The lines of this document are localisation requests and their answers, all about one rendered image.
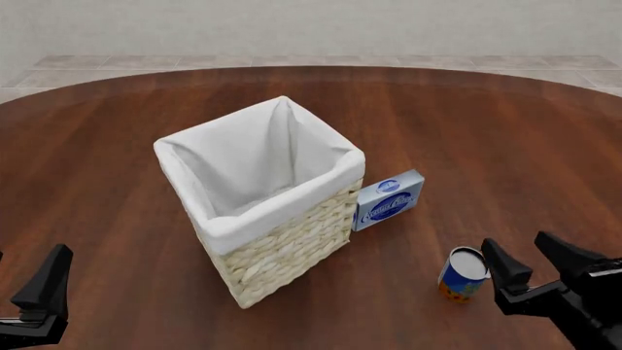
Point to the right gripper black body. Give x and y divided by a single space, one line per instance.
597 310

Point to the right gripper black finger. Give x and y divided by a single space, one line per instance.
507 271
576 262

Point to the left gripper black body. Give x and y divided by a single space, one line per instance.
29 331

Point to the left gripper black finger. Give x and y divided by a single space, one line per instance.
44 284

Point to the alphabet soup tin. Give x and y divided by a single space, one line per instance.
461 280

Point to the woven basket with white liner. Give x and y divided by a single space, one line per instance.
272 233

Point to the blue and white food box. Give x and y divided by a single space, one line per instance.
389 202

